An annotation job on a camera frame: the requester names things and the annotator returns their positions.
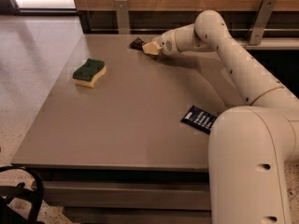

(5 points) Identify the black chocolate rxbar wrapper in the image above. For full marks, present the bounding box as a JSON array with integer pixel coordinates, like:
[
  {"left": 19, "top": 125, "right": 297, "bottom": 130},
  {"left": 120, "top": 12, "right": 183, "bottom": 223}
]
[{"left": 129, "top": 37, "right": 147, "bottom": 50}]

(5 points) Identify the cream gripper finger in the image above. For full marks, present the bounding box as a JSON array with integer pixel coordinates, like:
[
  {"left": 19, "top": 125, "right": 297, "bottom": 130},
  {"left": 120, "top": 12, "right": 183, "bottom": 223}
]
[{"left": 142, "top": 41, "right": 162, "bottom": 56}]

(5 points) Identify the green and yellow sponge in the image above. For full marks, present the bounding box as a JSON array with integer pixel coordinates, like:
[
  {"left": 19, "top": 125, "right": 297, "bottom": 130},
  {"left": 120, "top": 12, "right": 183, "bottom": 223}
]
[{"left": 73, "top": 59, "right": 107, "bottom": 89}]

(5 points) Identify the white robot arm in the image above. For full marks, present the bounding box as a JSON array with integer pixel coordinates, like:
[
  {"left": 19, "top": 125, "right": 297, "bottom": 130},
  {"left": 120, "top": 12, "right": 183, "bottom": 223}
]
[{"left": 142, "top": 10, "right": 299, "bottom": 224}]

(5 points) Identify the left metal wall bracket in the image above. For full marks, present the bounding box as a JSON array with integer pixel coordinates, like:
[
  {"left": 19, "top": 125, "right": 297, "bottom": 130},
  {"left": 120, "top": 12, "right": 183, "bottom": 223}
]
[{"left": 115, "top": 0, "right": 131, "bottom": 35}]

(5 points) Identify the grey table drawer front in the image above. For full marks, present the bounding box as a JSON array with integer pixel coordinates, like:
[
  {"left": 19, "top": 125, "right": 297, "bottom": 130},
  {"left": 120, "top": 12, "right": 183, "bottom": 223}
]
[{"left": 43, "top": 181, "right": 211, "bottom": 211}]

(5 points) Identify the metal wall bracket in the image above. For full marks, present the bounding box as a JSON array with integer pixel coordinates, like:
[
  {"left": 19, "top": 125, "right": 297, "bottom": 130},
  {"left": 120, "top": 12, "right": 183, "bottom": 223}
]
[
  {"left": 115, "top": 0, "right": 131, "bottom": 35},
  {"left": 248, "top": 0, "right": 278, "bottom": 46}
]

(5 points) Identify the right metal wall bracket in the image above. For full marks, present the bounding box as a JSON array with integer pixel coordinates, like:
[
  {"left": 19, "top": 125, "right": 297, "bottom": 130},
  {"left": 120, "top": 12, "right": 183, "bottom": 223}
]
[{"left": 248, "top": 0, "right": 278, "bottom": 46}]

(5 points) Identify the blue rxbar wrapper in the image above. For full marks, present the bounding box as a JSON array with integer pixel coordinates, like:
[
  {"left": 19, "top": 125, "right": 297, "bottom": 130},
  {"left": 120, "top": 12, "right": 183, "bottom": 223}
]
[{"left": 181, "top": 105, "right": 217, "bottom": 134}]

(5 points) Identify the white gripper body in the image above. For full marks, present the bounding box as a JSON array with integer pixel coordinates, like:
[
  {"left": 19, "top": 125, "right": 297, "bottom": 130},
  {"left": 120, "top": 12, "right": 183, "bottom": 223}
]
[{"left": 152, "top": 30, "right": 178, "bottom": 55}]

